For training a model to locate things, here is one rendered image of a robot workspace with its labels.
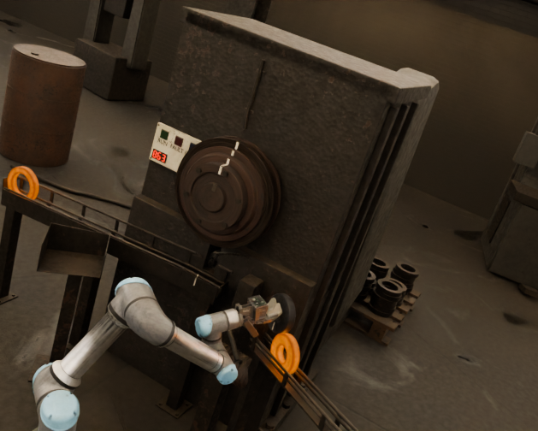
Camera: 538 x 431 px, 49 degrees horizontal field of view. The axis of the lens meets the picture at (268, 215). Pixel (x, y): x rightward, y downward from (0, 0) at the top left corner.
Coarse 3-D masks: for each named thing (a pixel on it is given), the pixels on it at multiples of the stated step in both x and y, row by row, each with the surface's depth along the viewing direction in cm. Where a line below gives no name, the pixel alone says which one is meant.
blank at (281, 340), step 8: (280, 336) 228; (288, 336) 225; (272, 344) 232; (280, 344) 228; (288, 344) 223; (296, 344) 223; (272, 352) 232; (280, 352) 230; (288, 352) 223; (296, 352) 221; (280, 360) 228; (288, 360) 223; (296, 360) 221; (280, 368) 227; (288, 368) 222; (296, 368) 223
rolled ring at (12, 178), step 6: (18, 168) 298; (24, 168) 296; (12, 174) 301; (18, 174) 303; (24, 174) 297; (30, 174) 296; (12, 180) 302; (30, 180) 296; (36, 180) 297; (12, 186) 302; (30, 186) 297; (36, 186) 297; (12, 192) 303; (30, 192) 298; (36, 192) 298
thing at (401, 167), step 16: (432, 80) 307; (432, 96) 304; (416, 128) 302; (416, 144) 325; (400, 160) 302; (400, 176) 325; (384, 192) 305; (384, 208) 322; (384, 224) 350; (368, 240) 323; (368, 256) 346; (352, 272) 332; (368, 272) 377; (352, 288) 347; (336, 320) 352
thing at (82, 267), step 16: (48, 240) 267; (64, 240) 268; (80, 240) 270; (96, 240) 271; (48, 256) 263; (64, 256) 266; (80, 256) 270; (96, 256) 273; (48, 272) 252; (64, 272) 254; (80, 272) 257; (96, 272) 260; (64, 304) 267; (64, 320) 270; (64, 336) 274; (64, 352) 278
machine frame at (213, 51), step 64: (192, 64) 259; (256, 64) 247; (320, 64) 235; (192, 128) 266; (256, 128) 253; (320, 128) 241; (384, 128) 238; (320, 192) 247; (192, 256) 274; (256, 256) 262; (320, 256) 253; (320, 320) 291; (192, 384) 290
